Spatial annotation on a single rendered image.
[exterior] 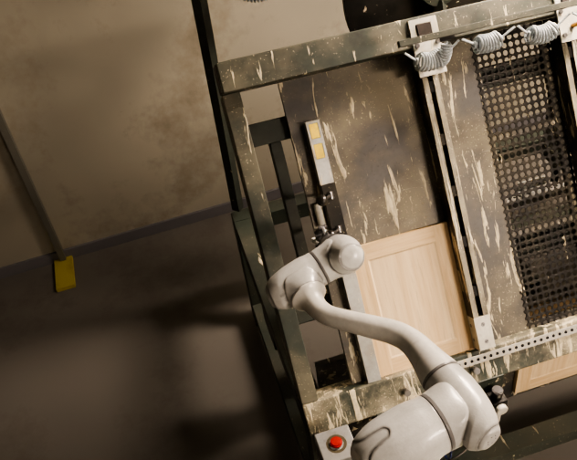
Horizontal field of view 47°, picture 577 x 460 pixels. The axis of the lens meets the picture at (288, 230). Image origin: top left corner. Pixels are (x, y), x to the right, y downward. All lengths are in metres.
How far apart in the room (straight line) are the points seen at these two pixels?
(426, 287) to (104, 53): 2.42
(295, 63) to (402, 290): 0.88
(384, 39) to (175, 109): 2.20
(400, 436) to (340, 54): 1.29
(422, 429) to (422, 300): 1.06
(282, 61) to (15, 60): 2.16
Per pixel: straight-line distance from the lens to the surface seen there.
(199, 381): 3.71
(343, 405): 2.44
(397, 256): 2.39
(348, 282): 2.33
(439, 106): 2.37
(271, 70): 2.20
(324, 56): 2.24
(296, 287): 1.76
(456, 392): 1.51
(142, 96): 4.19
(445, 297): 2.49
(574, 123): 2.62
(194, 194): 4.60
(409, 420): 1.46
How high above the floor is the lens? 2.86
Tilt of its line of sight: 40 degrees down
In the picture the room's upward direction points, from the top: 9 degrees counter-clockwise
